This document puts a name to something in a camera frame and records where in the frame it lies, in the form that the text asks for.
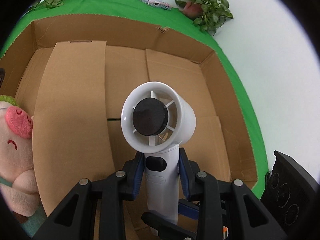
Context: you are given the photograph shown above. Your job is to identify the black perforated device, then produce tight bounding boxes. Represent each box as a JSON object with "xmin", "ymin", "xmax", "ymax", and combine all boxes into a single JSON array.
[{"xmin": 260, "ymin": 150, "xmax": 320, "ymax": 236}]

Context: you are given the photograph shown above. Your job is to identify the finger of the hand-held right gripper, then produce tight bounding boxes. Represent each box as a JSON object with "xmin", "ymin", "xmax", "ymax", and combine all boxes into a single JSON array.
[
  {"xmin": 141, "ymin": 212, "xmax": 198, "ymax": 240},
  {"xmin": 178, "ymin": 199, "xmax": 201, "ymax": 218}
]

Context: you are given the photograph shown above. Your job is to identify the white handheld fan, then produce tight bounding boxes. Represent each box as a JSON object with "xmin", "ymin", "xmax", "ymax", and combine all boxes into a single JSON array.
[{"xmin": 121, "ymin": 81, "xmax": 197, "ymax": 230}]

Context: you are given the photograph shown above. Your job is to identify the green tablecloth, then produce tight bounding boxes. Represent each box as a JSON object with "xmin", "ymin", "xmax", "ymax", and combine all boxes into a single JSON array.
[{"xmin": 0, "ymin": 0, "xmax": 269, "ymax": 200}]

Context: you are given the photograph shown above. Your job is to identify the pink pig plush toy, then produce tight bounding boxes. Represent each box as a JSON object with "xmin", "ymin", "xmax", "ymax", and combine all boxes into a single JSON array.
[{"xmin": 0, "ymin": 94, "xmax": 48, "ymax": 238}]

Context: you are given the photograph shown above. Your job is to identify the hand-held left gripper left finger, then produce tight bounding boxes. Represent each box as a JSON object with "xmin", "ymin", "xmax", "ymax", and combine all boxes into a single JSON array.
[{"xmin": 32, "ymin": 152, "xmax": 145, "ymax": 240}]

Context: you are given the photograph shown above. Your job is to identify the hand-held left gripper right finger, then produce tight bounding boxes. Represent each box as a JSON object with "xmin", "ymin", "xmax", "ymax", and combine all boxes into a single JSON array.
[{"xmin": 179, "ymin": 147, "xmax": 288, "ymax": 240}]

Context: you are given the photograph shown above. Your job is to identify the large cardboard box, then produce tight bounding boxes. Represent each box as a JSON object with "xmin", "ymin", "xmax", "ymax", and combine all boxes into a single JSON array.
[{"xmin": 0, "ymin": 14, "xmax": 259, "ymax": 240}]

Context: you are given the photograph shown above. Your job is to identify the potted plant in red pot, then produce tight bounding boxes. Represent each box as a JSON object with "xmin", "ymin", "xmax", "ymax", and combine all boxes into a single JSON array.
[{"xmin": 174, "ymin": 0, "xmax": 235, "ymax": 36}]

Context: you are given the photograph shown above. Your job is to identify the printed packets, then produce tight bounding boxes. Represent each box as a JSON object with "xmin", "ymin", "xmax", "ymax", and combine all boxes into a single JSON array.
[{"xmin": 127, "ymin": 0, "xmax": 172, "ymax": 11}]

